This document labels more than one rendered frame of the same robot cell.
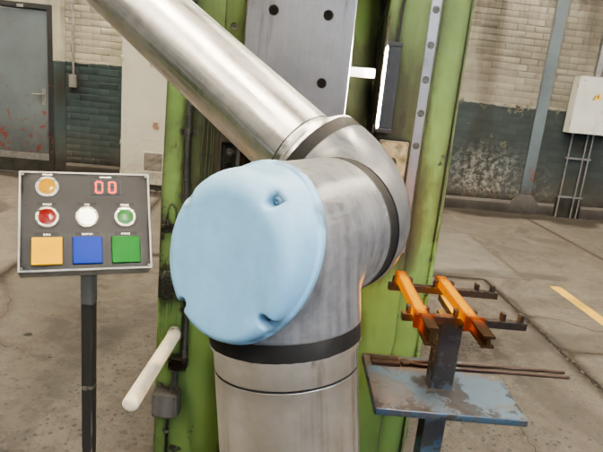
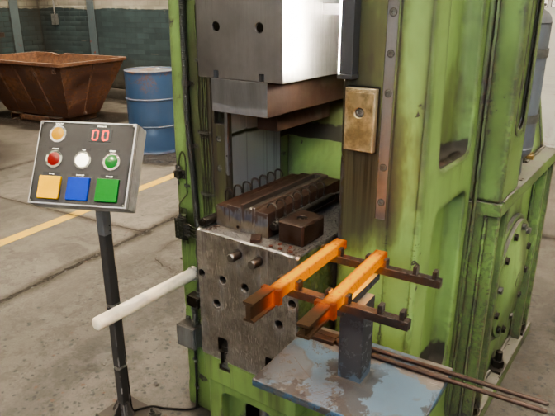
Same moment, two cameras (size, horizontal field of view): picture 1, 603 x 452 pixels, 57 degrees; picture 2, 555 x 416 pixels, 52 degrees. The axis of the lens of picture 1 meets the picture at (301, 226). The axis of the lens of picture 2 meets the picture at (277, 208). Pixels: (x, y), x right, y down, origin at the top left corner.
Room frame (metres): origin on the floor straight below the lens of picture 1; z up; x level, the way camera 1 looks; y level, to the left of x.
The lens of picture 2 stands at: (0.34, -0.92, 1.57)
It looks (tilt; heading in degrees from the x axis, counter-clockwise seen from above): 20 degrees down; 34
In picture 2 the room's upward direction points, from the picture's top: straight up
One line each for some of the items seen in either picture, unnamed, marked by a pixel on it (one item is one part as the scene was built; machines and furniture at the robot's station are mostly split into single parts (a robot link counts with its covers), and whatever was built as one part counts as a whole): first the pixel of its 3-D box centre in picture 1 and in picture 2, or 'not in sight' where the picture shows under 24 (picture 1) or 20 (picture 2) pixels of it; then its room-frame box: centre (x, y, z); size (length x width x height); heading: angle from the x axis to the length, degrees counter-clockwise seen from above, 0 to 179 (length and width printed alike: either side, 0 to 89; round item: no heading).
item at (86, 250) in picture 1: (87, 250); (78, 189); (1.42, 0.57, 1.01); 0.07 x 0.05 x 0.07; 113
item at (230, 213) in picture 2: not in sight; (281, 199); (1.81, 0.05, 0.96); 0.42 x 0.20 x 0.09; 178
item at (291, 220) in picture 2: not in sight; (301, 228); (1.66, -0.12, 0.95); 0.12 x 0.08 x 0.06; 178
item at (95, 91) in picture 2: not in sight; (49, 87); (5.32, 6.28, 0.43); 1.89 x 1.20 x 0.85; 94
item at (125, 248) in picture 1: (126, 249); (107, 191); (1.46, 0.48, 1.01); 0.07 x 0.05 x 0.07; 113
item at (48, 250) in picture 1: (47, 251); (49, 187); (1.38, 0.66, 1.01); 0.07 x 0.05 x 0.07; 113
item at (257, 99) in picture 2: not in sight; (282, 88); (1.81, 0.05, 1.32); 0.42 x 0.20 x 0.10; 178
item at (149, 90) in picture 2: not in sight; (154, 110); (4.82, 3.73, 0.44); 0.59 x 0.59 x 0.88
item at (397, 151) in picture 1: (390, 168); (360, 120); (1.72, -0.26, 1.27); 0.09 x 0.02 x 0.17; 88
